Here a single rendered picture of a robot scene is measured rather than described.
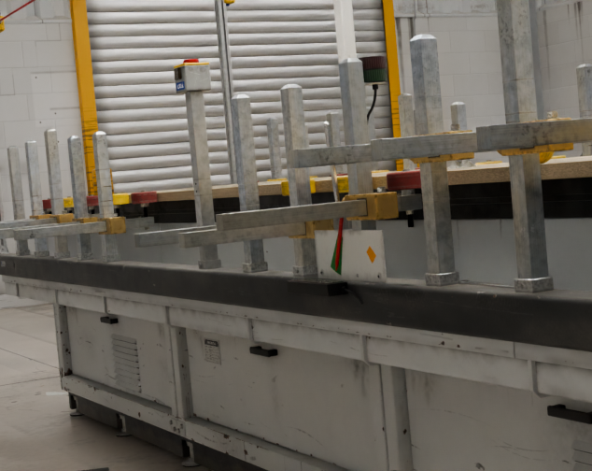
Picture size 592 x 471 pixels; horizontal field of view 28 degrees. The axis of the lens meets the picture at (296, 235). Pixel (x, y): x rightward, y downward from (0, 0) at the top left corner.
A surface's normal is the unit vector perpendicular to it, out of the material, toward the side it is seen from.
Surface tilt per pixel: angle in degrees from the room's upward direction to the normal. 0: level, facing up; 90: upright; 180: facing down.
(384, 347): 90
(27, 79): 90
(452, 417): 90
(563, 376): 90
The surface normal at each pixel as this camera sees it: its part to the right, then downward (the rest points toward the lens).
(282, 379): -0.87, 0.10
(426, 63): 0.48, 0.00
